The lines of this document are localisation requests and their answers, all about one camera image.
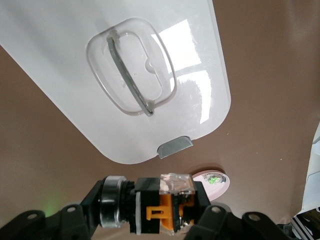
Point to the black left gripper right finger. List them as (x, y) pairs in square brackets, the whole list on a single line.
[(220, 225)]

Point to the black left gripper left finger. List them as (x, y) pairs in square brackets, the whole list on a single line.
[(72, 222)]

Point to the orange and black push-button switch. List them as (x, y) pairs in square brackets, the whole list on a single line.
[(150, 200)]

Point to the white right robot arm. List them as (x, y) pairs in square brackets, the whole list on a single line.
[(312, 175)]

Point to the pink round plate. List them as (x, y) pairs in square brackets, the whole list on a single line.
[(217, 191)]

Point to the brown table mat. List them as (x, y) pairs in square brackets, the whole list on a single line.
[(262, 75)]

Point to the white lidded storage box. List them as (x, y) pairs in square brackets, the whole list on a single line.
[(62, 50)]

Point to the green push-button switch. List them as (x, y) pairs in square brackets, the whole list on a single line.
[(213, 180)]

